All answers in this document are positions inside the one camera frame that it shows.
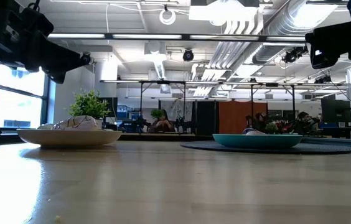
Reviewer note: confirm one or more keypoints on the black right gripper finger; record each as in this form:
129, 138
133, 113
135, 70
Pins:
321, 37
325, 57

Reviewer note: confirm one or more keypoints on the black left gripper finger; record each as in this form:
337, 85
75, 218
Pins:
57, 76
66, 57

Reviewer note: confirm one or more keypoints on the black ceiling mounted device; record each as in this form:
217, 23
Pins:
293, 54

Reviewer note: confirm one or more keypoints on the green potted plant white pot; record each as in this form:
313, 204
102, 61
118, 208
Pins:
88, 104

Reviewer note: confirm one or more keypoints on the black computer monitor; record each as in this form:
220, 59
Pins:
335, 110
110, 107

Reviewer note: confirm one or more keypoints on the cream round plate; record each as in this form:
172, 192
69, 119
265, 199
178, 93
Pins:
69, 138

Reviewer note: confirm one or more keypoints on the person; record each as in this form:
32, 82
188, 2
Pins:
162, 123
259, 119
304, 121

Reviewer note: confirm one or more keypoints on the dark grey round placemat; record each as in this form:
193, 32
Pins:
318, 149

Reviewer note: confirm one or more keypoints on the orange curtain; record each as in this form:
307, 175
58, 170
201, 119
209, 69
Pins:
241, 116

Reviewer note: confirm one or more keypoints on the small green plant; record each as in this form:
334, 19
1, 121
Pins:
157, 114

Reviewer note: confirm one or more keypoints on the teal round plate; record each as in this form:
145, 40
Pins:
256, 141

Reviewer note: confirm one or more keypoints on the long ceiling light strip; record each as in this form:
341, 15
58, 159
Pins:
175, 36

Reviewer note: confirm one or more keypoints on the black curtain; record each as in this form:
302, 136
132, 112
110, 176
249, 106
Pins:
206, 117

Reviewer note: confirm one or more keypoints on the window frame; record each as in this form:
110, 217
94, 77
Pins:
46, 102

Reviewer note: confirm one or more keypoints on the silver ceiling air duct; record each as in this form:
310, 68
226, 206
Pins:
287, 28

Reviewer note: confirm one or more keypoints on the black metal frame rig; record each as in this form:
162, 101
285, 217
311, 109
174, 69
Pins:
163, 82
272, 84

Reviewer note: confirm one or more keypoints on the black ceiling camera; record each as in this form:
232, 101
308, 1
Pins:
188, 55

